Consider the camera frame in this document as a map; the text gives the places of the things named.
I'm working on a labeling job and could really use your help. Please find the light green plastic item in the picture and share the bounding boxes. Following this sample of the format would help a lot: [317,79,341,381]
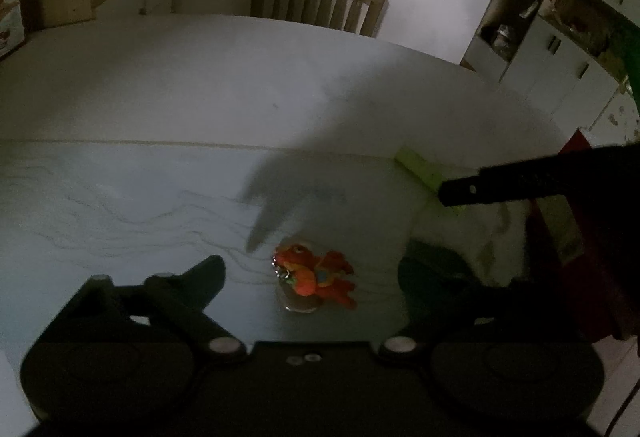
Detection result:
[394,146,467,219]

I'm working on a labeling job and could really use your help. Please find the orange plush keychain toy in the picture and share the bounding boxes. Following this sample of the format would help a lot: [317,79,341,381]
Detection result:
[272,243,357,311]

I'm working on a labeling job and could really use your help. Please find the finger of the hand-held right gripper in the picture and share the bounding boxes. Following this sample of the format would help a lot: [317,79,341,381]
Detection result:
[437,143,640,208]

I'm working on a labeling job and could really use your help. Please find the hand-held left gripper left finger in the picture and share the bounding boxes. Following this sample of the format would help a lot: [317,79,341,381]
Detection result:
[45,255,247,364]

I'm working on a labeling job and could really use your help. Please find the white hallway cabinets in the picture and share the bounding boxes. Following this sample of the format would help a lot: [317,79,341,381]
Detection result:
[459,0,640,145]

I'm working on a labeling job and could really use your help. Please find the brown cardboard box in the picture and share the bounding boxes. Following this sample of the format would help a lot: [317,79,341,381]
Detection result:
[19,0,97,32]

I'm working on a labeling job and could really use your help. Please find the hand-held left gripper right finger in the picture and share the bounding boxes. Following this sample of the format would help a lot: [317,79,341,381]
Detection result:
[379,257,591,361]

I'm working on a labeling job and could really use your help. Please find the red cardboard box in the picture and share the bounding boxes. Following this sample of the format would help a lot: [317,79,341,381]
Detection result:
[527,129,640,344]

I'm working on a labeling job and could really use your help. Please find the clear plastic bag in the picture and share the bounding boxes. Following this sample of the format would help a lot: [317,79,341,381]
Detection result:
[412,196,532,290]

